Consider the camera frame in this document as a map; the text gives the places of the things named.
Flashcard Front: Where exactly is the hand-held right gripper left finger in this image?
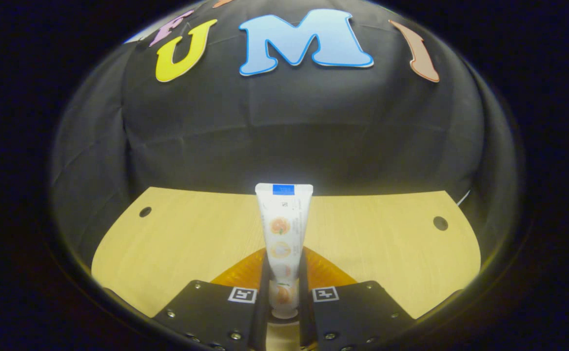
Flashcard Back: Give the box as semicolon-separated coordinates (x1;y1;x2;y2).
153;247;271;351

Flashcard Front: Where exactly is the white toothpaste tube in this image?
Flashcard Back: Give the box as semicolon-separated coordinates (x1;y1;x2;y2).
255;183;314;320

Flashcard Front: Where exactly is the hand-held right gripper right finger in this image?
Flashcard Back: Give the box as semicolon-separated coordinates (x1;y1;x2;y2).
297;246;414;351

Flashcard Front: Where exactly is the light wooden desktop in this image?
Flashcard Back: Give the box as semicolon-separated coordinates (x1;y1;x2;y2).
91;187;481;351

